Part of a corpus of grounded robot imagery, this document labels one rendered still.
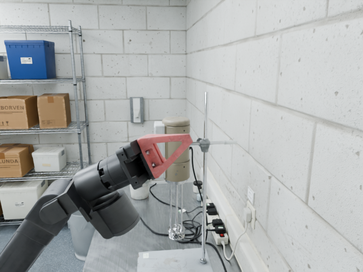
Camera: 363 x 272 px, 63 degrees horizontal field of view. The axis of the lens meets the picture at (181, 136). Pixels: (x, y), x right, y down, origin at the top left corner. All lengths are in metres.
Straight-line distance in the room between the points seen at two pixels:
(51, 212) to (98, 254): 0.94
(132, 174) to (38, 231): 0.19
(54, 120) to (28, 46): 0.65
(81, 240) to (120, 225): 2.08
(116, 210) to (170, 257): 0.86
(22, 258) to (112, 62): 2.63
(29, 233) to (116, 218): 0.14
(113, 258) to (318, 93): 1.04
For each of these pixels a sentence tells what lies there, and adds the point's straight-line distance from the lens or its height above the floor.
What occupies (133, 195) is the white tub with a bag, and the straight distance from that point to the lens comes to 1.86.
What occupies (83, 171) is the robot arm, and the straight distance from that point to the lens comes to 0.51.
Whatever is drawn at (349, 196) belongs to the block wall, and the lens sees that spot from 0.70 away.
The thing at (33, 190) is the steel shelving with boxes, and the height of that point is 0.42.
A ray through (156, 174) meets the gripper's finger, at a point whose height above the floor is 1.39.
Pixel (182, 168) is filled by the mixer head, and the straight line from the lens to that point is 1.07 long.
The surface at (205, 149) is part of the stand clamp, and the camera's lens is 1.10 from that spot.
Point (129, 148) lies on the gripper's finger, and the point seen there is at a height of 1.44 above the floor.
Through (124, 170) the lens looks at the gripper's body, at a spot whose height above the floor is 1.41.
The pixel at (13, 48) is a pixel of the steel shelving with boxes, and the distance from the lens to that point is 2.95.
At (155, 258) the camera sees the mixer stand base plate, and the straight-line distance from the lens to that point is 1.35.
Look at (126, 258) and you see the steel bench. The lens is 1.38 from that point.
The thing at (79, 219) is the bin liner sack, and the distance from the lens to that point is 2.48.
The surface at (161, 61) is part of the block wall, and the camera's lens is 3.07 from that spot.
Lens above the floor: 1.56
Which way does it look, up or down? 14 degrees down
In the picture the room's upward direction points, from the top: straight up
